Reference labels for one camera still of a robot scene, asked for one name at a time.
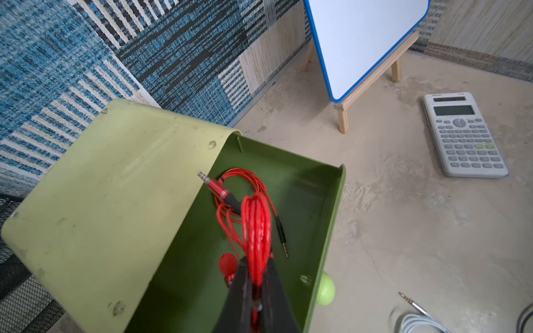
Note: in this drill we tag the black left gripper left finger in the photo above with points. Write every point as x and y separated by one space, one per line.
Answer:
236 315

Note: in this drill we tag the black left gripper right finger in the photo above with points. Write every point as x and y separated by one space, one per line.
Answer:
276 313

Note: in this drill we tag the red earphones with round buds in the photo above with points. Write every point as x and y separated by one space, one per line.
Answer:
246 223

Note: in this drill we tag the green drawer cabinet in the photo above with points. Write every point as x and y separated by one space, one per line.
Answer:
123 233

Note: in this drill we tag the white earphones right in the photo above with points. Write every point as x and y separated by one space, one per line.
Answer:
410 322

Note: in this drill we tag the black earphones right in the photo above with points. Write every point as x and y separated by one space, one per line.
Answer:
524 317

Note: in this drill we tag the grey calculator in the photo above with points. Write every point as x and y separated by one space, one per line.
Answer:
465 145

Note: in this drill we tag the blue framed whiteboard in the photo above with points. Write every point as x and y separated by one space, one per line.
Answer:
353 37

